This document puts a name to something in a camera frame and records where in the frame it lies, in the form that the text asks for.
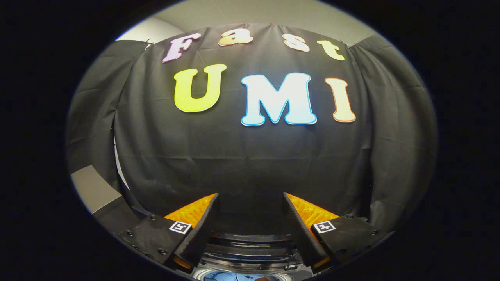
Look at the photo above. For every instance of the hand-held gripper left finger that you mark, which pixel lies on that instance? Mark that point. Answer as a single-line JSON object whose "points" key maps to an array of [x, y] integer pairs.
{"points": [[203, 230]]}

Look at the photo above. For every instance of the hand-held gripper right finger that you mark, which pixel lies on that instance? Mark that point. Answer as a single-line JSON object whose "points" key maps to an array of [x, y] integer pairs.
{"points": [[299, 230]]}

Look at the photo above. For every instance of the light blue polo shirt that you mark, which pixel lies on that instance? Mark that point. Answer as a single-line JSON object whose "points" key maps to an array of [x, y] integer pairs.
{"points": [[230, 277]]}

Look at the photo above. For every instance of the black backdrop cloth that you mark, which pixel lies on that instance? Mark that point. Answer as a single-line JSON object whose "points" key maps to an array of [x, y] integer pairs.
{"points": [[250, 164]]}

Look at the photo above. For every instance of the grey cabinet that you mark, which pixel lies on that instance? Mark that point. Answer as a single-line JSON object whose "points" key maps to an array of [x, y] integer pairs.
{"points": [[93, 187]]}

